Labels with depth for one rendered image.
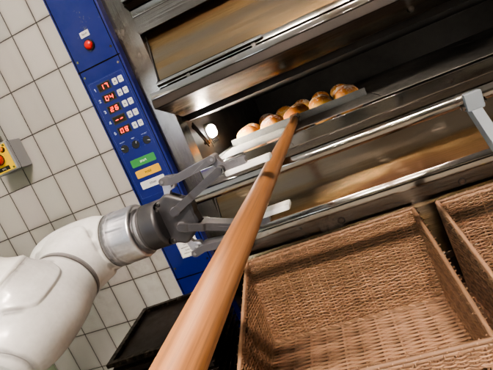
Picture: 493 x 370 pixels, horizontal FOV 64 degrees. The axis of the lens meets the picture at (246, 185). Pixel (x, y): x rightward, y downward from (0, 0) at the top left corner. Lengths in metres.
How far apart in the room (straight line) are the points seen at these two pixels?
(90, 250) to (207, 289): 0.39
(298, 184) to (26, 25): 1.00
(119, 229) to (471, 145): 0.98
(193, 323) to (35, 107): 1.32
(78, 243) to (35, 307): 0.13
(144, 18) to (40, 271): 0.91
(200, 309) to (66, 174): 1.27
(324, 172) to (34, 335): 0.93
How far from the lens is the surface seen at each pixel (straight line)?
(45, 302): 0.58
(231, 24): 1.24
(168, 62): 1.28
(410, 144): 1.26
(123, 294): 1.57
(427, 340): 1.18
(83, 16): 1.38
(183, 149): 1.29
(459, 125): 1.28
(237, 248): 0.35
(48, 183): 1.55
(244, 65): 1.08
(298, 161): 0.85
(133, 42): 1.33
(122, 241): 0.63
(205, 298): 0.28
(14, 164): 1.52
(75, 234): 0.67
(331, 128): 1.22
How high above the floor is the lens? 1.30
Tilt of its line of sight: 10 degrees down
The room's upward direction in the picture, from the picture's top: 23 degrees counter-clockwise
